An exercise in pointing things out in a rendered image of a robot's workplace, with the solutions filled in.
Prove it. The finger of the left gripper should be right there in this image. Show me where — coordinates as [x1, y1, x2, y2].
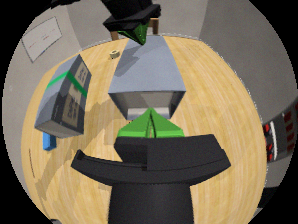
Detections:
[117, 27, 142, 45]
[126, 21, 150, 45]

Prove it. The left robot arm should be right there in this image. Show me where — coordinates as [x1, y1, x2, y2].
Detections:
[36, 0, 153, 17]

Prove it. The blue flat box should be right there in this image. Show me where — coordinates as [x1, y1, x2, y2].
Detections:
[43, 132, 57, 151]

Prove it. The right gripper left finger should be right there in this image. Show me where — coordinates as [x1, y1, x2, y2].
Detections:
[116, 108, 151, 138]

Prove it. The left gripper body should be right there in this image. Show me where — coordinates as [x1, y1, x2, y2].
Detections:
[101, 0, 161, 32]

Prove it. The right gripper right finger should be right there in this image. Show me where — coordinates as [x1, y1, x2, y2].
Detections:
[151, 108, 185, 138]

